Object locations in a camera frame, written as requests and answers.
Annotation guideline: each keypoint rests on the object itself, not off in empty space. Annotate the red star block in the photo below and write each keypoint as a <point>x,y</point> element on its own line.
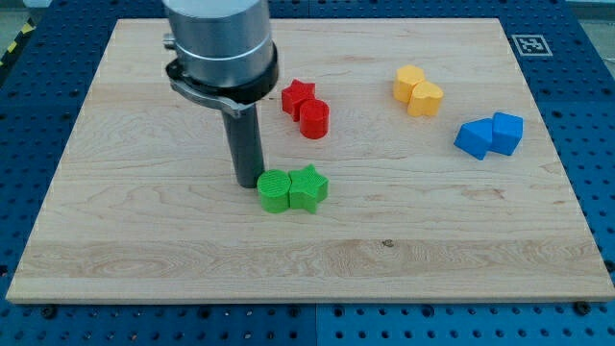
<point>295,95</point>

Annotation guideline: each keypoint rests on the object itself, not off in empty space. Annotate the green cylinder block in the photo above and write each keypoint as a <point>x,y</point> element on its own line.
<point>273,190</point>

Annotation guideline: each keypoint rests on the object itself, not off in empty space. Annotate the blue cube block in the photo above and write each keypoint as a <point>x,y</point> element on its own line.
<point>507,132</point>

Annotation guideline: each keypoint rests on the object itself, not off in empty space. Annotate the yellow heart block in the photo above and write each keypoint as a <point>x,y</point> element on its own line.
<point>425,99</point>

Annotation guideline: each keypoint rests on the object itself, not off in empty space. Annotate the yellow hexagon block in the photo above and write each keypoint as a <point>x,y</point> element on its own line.
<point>406,79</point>

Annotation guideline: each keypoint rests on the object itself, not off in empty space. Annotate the red cylinder block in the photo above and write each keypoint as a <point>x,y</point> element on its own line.
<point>314,118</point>

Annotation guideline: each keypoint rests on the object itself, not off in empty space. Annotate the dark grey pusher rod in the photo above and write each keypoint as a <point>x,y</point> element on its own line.
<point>243,136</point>

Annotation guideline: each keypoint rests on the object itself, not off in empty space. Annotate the blue triangular block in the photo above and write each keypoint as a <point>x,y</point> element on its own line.
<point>475,138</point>

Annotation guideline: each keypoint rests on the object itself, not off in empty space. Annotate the white fiducial marker tag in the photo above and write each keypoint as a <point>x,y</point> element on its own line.
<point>531,45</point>

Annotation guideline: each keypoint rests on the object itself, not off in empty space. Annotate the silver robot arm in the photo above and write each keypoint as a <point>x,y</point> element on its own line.
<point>226,58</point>

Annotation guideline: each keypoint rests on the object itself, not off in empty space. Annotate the wooden board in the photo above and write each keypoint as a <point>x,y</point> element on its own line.
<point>144,207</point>

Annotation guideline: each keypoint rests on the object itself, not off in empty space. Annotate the green star block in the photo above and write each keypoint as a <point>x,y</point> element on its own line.
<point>308,188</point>

